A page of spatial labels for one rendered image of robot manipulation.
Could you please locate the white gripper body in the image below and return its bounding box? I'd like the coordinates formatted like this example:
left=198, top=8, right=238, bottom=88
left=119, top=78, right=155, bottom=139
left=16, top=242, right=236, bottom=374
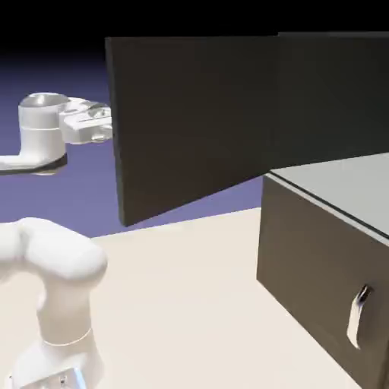
left=59, top=110, right=114, bottom=146

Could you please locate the curved silver door handle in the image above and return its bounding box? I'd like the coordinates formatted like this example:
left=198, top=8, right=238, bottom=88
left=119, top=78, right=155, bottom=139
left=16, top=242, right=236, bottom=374
left=346, top=283, right=374, bottom=351

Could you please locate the large dark cabinet door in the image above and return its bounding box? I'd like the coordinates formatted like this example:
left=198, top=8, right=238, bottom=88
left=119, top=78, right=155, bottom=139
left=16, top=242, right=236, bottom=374
left=104, top=35, right=281, bottom=228

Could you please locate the dark brown cabinet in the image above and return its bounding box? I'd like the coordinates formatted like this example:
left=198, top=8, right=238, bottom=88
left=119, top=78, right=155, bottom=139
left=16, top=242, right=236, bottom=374
left=255, top=31, right=389, bottom=389

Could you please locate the small dark cabinet door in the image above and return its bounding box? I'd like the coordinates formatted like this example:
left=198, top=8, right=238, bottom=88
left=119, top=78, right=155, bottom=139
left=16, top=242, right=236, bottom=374
left=255, top=174, right=389, bottom=389

